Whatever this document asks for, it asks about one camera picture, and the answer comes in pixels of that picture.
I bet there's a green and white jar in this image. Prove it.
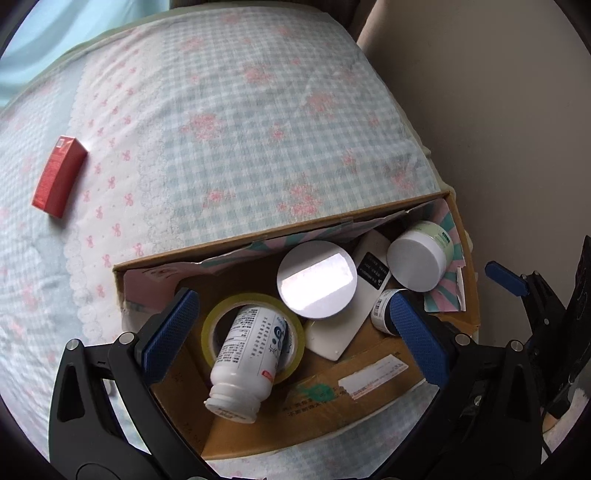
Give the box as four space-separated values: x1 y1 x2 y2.
387 220 455 292

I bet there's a yellow tape roll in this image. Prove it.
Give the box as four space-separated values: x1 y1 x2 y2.
201 292 305 384

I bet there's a green fitted sheet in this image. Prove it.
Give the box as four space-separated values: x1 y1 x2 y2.
0 0 476 259

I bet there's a light blue hanging cloth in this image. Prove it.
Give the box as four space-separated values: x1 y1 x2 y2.
0 0 171 109

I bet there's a cardboard box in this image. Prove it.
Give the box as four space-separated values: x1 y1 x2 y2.
112 189 481 448

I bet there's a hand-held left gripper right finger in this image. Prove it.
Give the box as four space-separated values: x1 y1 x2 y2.
374 290 542 480

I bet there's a small dark-lidded jar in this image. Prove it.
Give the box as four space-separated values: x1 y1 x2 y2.
370 288 409 334

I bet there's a round metal tin can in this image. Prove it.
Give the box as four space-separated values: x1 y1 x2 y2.
276 241 358 320

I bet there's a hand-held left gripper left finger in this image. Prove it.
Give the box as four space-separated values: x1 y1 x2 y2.
48 287 218 480

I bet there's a white pill bottle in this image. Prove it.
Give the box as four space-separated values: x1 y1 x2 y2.
204 305 289 424

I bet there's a small pink red carton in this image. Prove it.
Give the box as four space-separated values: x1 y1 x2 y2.
31 135 88 217

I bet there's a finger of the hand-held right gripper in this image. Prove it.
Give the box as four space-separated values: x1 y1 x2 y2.
485 261 568 334

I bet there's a white remote control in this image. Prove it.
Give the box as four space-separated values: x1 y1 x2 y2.
305 229 393 362

